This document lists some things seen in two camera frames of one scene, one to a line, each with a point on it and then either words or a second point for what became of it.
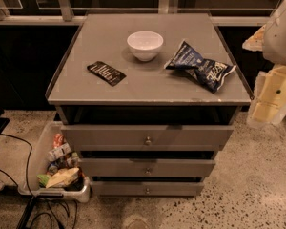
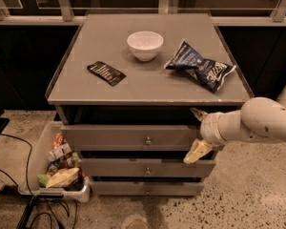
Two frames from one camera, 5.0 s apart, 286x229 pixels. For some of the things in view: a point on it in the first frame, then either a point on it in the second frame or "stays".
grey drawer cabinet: (147, 100) stays
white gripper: (281, 38) to (209, 128)
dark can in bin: (52, 170) stays
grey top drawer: (145, 137) stays
